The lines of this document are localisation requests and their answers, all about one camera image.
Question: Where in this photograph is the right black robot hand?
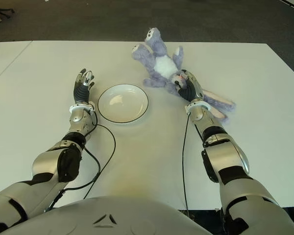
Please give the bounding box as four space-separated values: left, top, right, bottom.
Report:
175 70 205 102

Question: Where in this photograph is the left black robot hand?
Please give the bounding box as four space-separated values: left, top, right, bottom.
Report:
73 68 96 105

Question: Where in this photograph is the purple plush bunny doll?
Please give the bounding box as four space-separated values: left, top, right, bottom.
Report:
131 27 237 121

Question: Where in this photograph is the white plate with black rim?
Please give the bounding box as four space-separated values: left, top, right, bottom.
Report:
97 84 149 124

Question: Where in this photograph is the black office chair base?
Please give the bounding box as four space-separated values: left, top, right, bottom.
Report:
0 6 16 19

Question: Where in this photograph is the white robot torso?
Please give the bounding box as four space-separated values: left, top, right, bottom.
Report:
0 195 233 235

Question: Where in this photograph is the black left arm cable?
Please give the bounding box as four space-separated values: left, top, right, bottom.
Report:
43 111 117 214

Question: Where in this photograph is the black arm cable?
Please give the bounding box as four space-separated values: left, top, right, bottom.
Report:
43 111 117 214
181 114 191 212

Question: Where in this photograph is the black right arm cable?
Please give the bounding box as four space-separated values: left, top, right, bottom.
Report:
181 114 191 212

